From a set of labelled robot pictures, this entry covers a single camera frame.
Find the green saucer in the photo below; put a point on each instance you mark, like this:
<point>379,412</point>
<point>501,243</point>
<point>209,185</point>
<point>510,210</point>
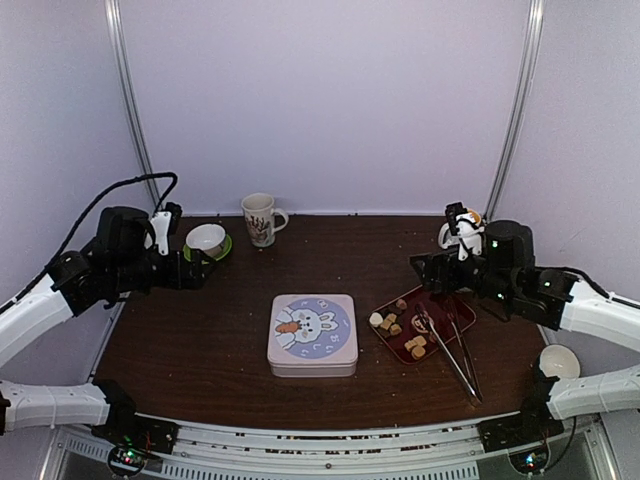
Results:
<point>220,252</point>

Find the right aluminium frame post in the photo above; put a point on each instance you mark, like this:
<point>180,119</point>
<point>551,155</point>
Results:
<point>527,70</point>

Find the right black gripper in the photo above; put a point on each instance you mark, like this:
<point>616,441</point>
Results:
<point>447,261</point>

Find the metal tongs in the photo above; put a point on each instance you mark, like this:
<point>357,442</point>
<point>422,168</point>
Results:
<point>456,350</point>

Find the white oval chocolate left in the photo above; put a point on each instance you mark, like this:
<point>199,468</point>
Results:
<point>376,319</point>

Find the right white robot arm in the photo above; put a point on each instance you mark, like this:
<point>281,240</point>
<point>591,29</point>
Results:
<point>497,261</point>

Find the tan fluted round chocolate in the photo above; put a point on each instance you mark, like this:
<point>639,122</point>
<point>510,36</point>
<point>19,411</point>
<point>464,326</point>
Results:
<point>417,353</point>

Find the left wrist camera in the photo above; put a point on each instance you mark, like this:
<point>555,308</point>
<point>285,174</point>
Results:
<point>163,224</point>

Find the white divided tin box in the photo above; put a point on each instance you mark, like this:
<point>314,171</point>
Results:
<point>313,370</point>

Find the yellow interior mug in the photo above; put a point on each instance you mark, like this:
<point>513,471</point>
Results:
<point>462,229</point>

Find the front metal rail base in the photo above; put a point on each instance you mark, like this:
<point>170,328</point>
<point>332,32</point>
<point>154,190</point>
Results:
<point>452,450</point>

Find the red chocolate tray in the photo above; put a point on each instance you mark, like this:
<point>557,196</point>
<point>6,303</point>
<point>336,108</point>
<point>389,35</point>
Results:
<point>414,325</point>

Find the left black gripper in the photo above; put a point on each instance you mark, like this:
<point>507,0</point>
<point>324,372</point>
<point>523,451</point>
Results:
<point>193,280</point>

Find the tall coral print mug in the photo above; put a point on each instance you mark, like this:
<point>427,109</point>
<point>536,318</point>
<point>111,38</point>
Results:
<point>263,219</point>

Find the bunny print tin lid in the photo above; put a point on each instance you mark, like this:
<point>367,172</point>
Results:
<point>319,328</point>

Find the white bowl off table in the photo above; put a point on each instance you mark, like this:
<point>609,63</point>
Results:
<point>557,360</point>

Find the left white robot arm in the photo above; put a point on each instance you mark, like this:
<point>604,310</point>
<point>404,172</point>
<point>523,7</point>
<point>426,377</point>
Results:
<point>129,253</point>

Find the white bowl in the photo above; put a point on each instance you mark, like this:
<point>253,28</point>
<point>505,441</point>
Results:
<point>205,236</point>

